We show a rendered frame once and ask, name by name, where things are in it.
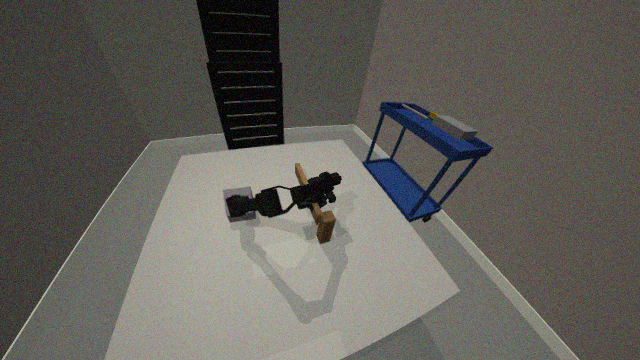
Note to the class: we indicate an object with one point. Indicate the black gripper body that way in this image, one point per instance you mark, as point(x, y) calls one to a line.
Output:
point(319, 197)

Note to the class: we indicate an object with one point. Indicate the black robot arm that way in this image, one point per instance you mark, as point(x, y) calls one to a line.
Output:
point(267, 202)

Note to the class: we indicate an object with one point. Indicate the wooden board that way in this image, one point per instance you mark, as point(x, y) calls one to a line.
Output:
point(302, 180)

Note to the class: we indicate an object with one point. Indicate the dark brown wooden post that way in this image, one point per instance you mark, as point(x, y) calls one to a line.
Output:
point(325, 226)

